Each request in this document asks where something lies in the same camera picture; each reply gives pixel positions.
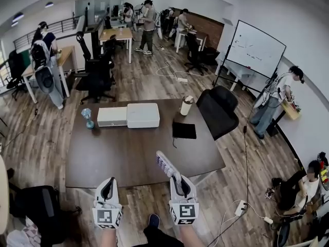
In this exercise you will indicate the round ceiling lamp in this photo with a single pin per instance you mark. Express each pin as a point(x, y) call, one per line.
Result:
point(49, 4)
point(18, 16)

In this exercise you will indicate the whiteboard on black stand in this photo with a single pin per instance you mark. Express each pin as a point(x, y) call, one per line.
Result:
point(254, 48)

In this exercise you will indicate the black backpack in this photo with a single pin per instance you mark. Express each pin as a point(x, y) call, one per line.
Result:
point(38, 207)

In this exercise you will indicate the person's right forearm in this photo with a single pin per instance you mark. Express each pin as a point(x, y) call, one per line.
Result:
point(189, 237)

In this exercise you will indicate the dark brown table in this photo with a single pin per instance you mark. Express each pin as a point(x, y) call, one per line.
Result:
point(123, 153)

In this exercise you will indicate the wooden desk with white legs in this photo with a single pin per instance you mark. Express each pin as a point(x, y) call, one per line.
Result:
point(65, 54)
point(118, 33)

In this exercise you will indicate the white rounded printer box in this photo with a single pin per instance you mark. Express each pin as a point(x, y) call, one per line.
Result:
point(143, 115)

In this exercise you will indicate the small light wooden table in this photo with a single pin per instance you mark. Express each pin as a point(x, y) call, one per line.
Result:
point(291, 110)

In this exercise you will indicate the black office chair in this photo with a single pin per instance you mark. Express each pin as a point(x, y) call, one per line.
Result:
point(96, 73)
point(195, 53)
point(15, 68)
point(218, 109)

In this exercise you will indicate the person's dark trouser leg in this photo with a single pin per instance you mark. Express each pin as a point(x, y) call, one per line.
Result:
point(159, 238)

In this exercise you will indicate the beige tumbler with lid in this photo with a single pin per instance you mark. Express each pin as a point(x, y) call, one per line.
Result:
point(186, 107)

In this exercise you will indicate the person's dark shoe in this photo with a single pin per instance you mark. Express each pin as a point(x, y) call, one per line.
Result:
point(154, 220)

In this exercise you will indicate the white power adapter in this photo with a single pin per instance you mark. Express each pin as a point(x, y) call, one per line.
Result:
point(268, 219)

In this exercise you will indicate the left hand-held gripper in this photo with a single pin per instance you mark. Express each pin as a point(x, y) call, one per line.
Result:
point(106, 216)

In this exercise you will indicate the person's left forearm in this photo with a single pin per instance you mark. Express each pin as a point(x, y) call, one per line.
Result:
point(108, 238)

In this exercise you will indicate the white power strip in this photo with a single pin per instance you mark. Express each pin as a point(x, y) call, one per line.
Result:
point(240, 208)
point(182, 80)

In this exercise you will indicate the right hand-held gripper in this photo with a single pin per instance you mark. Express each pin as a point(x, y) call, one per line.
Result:
point(185, 211)

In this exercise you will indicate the white table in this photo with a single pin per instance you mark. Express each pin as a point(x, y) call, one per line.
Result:
point(236, 69)

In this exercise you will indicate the white calculator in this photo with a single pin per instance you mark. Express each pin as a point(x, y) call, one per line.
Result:
point(164, 163)

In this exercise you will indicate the flat white box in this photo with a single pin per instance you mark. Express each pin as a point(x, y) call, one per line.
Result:
point(111, 116)

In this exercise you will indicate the black metal railing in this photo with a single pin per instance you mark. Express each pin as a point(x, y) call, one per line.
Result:
point(41, 32)

